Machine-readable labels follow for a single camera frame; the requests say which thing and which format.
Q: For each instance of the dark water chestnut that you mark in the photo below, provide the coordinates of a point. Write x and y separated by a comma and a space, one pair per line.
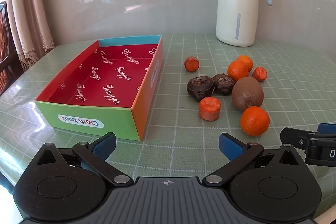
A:
200, 88
224, 82

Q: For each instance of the large carrot piece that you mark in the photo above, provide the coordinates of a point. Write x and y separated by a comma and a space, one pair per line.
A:
209, 109

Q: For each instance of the brown kiwi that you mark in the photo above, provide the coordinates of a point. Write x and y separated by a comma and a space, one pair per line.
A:
247, 93

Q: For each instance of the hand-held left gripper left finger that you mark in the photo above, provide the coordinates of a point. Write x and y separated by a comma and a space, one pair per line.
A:
105, 146

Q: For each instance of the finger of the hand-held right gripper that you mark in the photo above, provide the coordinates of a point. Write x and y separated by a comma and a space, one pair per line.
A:
292, 137
326, 128

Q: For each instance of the beige lace curtain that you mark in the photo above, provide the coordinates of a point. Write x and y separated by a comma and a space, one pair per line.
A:
26, 3

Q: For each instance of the small carrot piece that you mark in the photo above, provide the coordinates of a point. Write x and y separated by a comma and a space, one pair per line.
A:
260, 74
191, 64

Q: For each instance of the tangerine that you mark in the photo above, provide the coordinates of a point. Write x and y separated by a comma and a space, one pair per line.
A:
237, 71
247, 60
255, 121

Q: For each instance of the colourful cardboard box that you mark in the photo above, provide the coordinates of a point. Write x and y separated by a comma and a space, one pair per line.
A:
113, 79

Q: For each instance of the white thermos jug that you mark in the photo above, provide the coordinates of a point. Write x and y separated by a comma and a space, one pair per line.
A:
236, 3

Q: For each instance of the wooden chair with orange cushion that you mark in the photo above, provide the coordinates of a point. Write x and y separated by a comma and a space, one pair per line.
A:
3, 56

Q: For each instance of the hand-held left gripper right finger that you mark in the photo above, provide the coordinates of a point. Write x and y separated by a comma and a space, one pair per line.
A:
231, 146

